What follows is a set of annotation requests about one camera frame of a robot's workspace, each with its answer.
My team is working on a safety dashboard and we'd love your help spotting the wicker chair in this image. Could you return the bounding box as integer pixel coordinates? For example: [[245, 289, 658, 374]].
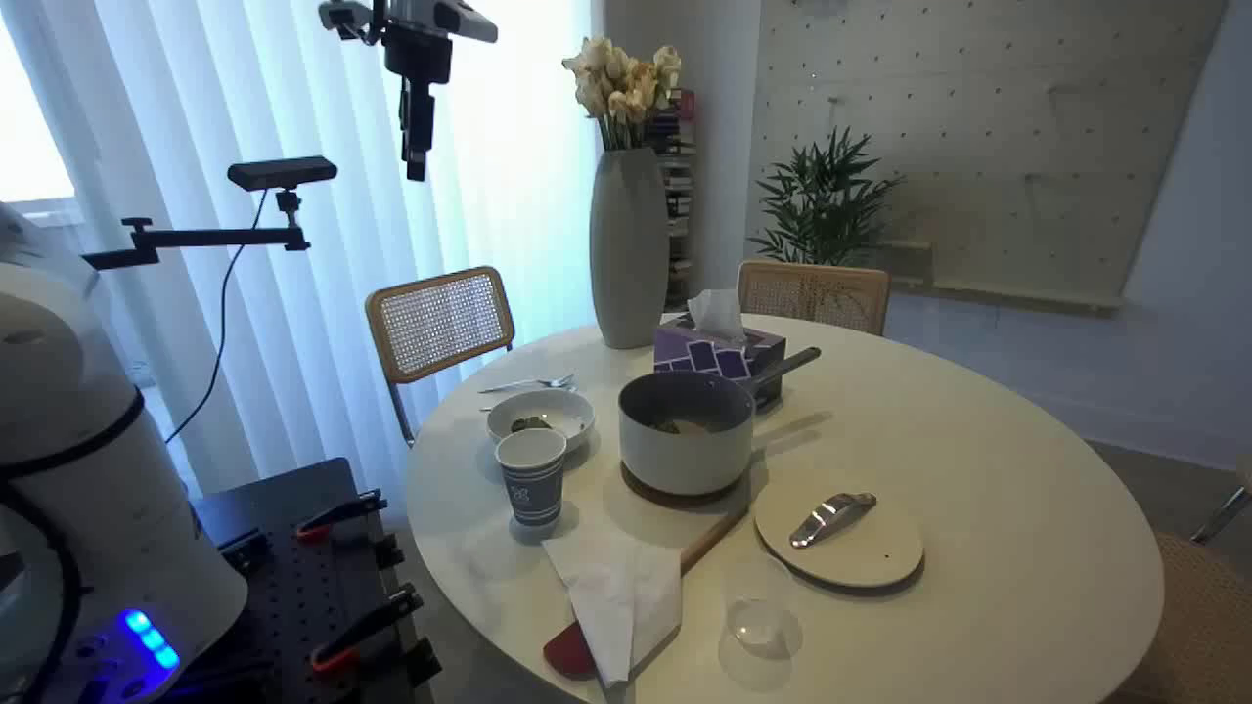
[[363, 265, 517, 432], [740, 256, 890, 334]]

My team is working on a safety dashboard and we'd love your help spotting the blue striped paper cup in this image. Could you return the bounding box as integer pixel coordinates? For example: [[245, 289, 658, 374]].
[[491, 431, 568, 536]]

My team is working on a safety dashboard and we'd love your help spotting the tall grey ribbed vase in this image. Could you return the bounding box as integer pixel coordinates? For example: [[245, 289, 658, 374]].
[[589, 147, 669, 346]]

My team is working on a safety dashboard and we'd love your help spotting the round wooden trivet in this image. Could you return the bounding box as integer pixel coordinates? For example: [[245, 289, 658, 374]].
[[619, 465, 762, 506]]

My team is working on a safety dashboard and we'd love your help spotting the green potted plant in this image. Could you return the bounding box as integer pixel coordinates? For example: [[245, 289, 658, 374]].
[[755, 130, 890, 265]]

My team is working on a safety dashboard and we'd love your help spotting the red spatula wooden handle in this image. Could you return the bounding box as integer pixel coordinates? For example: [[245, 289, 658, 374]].
[[545, 506, 742, 680]]

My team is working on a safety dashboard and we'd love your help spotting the black perforated workbench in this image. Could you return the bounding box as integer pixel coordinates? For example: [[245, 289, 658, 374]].
[[159, 457, 442, 704]]

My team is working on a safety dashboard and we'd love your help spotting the white pot with long handle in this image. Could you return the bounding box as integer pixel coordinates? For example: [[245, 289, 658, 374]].
[[619, 346, 816, 493]]

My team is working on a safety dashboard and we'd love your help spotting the cream flower bouquet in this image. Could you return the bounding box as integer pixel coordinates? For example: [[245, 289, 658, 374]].
[[564, 35, 682, 147]]

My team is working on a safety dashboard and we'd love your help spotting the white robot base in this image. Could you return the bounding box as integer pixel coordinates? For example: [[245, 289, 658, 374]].
[[0, 207, 245, 704]]

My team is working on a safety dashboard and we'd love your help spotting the purple tissue box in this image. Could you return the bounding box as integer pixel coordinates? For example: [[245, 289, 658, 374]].
[[652, 289, 785, 381]]

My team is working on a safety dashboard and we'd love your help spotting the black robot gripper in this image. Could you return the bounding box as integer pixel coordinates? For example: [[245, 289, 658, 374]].
[[383, 27, 453, 181]]

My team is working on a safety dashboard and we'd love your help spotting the black camera on boom arm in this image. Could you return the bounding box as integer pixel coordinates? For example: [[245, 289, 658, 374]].
[[76, 151, 344, 274]]

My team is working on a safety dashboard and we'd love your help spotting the white paper napkin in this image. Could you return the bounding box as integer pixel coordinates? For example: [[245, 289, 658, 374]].
[[545, 531, 682, 685]]

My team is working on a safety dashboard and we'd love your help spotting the silver fork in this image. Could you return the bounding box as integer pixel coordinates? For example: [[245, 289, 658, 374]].
[[476, 374, 573, 393]]

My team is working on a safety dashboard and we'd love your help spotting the white ceramic bowl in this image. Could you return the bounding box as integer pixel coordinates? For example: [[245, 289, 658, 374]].
[[486, 387, 596, 449]]

